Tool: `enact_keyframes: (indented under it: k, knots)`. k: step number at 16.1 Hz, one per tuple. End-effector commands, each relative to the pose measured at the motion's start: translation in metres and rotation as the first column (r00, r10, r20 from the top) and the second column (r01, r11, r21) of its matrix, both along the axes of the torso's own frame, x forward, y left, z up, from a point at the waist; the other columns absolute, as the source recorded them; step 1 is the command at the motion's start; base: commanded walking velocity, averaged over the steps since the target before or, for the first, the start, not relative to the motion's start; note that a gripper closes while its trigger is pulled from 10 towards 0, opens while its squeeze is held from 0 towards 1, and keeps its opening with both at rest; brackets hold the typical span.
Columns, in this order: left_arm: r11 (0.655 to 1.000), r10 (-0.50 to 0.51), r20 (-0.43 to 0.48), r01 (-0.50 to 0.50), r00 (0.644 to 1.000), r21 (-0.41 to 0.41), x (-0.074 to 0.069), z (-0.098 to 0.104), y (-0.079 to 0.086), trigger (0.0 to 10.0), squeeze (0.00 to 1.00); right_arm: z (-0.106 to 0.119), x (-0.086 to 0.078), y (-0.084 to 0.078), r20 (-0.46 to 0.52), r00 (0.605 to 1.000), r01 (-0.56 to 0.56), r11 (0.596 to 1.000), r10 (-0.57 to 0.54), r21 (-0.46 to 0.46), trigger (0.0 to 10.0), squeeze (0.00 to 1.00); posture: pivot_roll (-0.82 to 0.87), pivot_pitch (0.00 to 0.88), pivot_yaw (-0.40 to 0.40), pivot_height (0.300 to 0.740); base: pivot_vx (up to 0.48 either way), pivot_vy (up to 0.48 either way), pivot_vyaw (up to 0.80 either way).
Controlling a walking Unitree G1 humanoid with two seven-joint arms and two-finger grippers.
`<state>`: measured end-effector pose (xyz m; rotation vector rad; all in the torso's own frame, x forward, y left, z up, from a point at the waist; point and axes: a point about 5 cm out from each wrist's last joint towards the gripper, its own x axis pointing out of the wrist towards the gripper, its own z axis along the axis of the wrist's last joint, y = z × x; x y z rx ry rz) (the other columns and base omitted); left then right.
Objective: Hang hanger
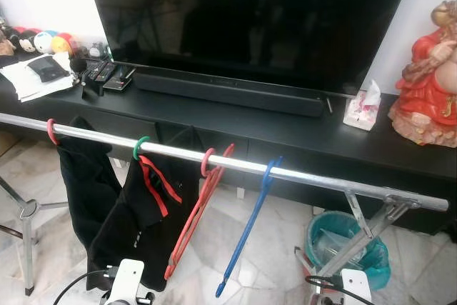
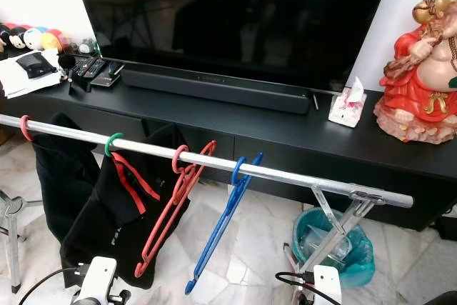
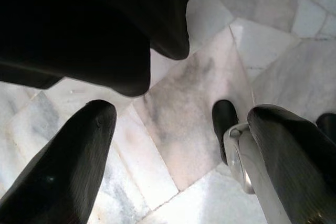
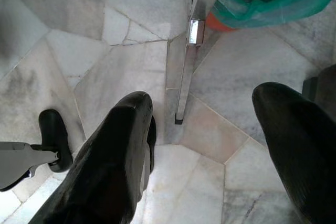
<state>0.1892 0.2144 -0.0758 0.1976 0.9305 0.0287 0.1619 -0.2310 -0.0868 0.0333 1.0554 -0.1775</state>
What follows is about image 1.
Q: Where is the plain black shirt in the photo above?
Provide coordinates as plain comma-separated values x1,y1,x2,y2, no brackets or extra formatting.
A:
56,116,122,249

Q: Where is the pink plastic hanger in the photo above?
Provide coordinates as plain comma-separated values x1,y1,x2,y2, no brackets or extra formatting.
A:
46,118,59,146

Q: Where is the blue plastic hanger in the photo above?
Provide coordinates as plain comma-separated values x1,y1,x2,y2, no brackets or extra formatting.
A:
216,156,283,299

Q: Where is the red plastic hanger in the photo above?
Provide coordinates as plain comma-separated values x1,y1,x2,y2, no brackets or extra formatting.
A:
164,143,236,281

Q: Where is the green plastic hanger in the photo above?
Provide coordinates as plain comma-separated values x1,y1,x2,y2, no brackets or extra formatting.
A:
133,136,151,161

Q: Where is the red laughing Buddha statue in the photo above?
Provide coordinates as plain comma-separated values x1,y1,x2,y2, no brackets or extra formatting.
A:
388,0,457,149

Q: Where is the white tissue pack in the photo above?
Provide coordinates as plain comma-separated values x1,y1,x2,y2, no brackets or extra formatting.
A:
343,80,383,131

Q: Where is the orange bin with teal liner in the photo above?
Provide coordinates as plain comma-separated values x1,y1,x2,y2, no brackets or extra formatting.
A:
306,210,391,290

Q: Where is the black TV cabinet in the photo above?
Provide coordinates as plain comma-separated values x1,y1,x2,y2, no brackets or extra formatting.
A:
0,69,457,238

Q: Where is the black soundbar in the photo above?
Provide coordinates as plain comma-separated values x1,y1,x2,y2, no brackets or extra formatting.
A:
132,71,327,119

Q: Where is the black television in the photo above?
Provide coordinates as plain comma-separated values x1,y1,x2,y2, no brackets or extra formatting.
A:
82,0,418,95

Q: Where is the black shirt with red trim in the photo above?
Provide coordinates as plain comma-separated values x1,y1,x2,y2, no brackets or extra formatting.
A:
87,126,208,293

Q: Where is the black remote control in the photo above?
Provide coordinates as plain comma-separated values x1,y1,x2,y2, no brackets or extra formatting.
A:
84,61,101,81
95,62,116,83
102,68,136,93

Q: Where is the black microphone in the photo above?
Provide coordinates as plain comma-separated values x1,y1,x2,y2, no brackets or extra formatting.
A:
70,57,97,100

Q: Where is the yellow red plush toy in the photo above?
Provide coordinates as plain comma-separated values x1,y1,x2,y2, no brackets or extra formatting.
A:
50,31,74,57

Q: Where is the black pouch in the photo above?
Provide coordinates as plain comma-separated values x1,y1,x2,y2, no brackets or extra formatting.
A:
27,55,71,83

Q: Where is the white blue plush toy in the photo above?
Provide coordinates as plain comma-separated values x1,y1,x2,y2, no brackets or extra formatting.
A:
34,30,56,56

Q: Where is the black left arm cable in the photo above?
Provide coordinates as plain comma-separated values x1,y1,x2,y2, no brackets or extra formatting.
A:
54,269,115,305

